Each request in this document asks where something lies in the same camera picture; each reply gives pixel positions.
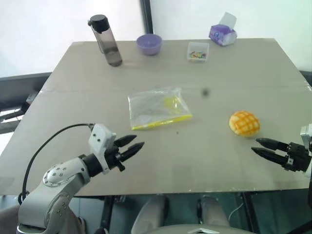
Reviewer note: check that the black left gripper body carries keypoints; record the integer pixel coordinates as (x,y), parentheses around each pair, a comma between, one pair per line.
(113,156)

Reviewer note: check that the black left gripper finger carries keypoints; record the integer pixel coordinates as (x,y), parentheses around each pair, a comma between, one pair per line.
(131,151)
(125,140)

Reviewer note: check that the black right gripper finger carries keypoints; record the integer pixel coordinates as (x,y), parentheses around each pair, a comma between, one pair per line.
(270,156)
(273,144)

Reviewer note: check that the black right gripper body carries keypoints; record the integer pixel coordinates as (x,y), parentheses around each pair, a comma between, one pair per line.
(297,158)

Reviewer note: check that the yellow pineapple bun bread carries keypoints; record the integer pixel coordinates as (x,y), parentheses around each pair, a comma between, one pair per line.
(245,124)

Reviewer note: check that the clear yellow-zip plastic bag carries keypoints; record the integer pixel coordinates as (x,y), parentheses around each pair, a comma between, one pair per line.
(156,107)

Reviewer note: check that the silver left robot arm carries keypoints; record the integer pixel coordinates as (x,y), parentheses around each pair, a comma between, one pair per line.
(61,175)

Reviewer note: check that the black table leg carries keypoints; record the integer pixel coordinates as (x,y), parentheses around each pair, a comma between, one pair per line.
(106,214)
(248,212)

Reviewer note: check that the grey rounded robot leg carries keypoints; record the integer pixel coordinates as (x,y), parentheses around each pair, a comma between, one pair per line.
(152,212)
(213,210)

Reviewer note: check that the dark low cabinet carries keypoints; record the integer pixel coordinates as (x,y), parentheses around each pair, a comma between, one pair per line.
(307,78)

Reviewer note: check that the purple plastic bowl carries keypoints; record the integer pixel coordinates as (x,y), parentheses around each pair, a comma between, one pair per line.
(149,45)

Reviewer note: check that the grey robot torso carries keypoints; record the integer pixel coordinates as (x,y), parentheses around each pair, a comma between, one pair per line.
(192,230)

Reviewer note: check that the smoky grey water bottle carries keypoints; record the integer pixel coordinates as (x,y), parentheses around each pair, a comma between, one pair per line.
(108,41)

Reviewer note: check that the dark side furniture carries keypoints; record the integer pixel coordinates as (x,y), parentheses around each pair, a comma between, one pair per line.
(17,97)

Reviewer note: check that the clear box of colourful clips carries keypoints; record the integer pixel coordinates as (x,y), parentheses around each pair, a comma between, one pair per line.
(198,53)

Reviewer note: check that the purple tissue pack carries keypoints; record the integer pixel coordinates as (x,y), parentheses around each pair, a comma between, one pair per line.
(220,35)

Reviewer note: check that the white tissue sheet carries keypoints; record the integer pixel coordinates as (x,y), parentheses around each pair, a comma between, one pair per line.
(229,19)

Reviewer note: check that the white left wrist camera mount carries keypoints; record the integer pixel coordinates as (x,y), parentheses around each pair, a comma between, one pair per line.
(100,139)

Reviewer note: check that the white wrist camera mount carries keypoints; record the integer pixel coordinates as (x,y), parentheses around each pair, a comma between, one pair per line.
(306,131)
(100,139)

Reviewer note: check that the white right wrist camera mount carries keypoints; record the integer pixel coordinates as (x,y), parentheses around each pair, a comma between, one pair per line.
(306,131)

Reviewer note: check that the black window post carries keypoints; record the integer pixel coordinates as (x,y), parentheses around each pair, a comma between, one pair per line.
(147,17)

